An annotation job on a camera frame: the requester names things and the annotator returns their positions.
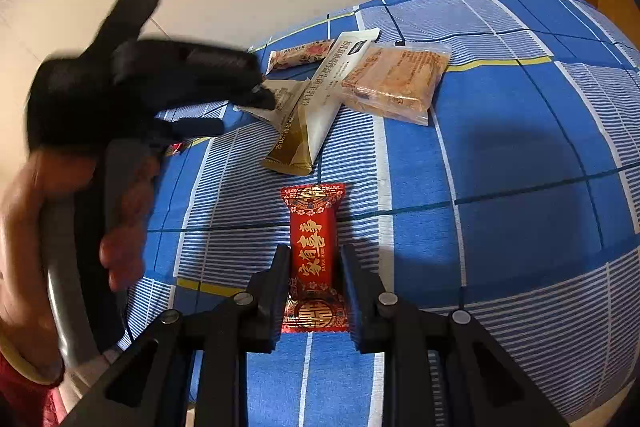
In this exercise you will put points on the white floral snack bar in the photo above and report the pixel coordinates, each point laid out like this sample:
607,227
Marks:
300,55

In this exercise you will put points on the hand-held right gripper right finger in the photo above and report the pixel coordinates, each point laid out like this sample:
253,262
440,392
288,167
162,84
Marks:
357,312

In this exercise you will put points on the yellow bangle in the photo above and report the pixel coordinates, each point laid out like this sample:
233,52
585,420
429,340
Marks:
30,369

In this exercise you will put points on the clear brown wafer pack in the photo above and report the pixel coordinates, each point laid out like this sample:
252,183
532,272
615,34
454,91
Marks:
395,82

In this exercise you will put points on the white snack packet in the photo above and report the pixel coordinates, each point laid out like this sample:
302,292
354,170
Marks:
287,99

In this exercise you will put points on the person's red patterned clothing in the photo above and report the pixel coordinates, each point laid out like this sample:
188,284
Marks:
25,402

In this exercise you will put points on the small red candy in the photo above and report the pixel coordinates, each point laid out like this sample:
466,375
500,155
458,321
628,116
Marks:
176,148

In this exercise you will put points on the long red snack packet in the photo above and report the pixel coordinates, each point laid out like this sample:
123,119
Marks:
312,237

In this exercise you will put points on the white and gold sachet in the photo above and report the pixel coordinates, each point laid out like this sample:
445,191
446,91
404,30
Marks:
320,107

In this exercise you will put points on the person's left hand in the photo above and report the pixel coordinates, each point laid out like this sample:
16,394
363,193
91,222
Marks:
20,257

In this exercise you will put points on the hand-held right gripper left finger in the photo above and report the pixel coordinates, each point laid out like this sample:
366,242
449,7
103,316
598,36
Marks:
272,307

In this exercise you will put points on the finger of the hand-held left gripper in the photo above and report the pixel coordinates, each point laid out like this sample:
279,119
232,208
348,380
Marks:
200,72
195,128

